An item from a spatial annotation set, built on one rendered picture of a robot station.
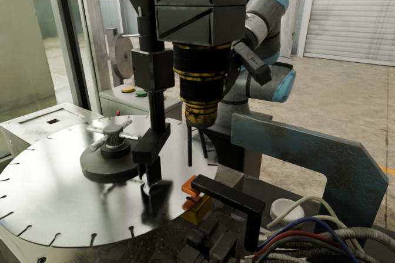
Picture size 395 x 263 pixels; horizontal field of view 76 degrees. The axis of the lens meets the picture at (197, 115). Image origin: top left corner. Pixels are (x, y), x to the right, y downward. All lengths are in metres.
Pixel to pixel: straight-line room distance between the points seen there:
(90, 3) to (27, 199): 0.64
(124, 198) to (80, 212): 0.05
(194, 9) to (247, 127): 0.28
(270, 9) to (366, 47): 5.55
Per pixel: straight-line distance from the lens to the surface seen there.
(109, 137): 0.40
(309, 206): 0.68
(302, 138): 0.43
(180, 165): 0.40
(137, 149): 0.33
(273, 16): 0.64
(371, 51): 6.16
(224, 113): 0.95
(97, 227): 0.33
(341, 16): 6.15
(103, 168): 0.40
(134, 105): 0.79
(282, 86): 0.87
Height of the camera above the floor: 1.19
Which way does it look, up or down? 25 degrees down
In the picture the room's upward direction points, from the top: straight up
